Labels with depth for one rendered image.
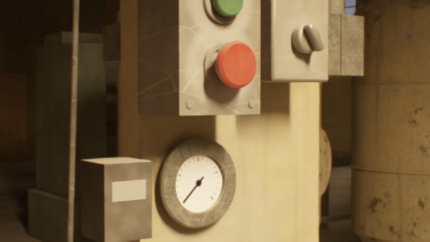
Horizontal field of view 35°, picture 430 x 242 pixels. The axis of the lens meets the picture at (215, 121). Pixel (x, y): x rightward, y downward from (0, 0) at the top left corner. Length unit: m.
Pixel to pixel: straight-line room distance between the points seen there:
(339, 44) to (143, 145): 0.32
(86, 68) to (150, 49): 6.08
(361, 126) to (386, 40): 0.73
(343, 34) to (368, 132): 4.79
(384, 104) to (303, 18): 4.87
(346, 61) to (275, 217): 0.23
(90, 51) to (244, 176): 6.04
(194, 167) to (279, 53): 0.14
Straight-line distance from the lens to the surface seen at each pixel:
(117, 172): 0.62
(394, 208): 5.58
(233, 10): 0.61
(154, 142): 0.67
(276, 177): 0.76
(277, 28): 0.67
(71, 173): 0.60
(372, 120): 5.62
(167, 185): 0.66
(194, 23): 0.60
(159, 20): 0.62
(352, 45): 0.89
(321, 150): 4.17
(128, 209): 0.63
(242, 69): 0.60
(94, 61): 6.75
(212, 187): 0.70
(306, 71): 0.70
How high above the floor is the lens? 1.49
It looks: 2 degrees down
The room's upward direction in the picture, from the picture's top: straight up
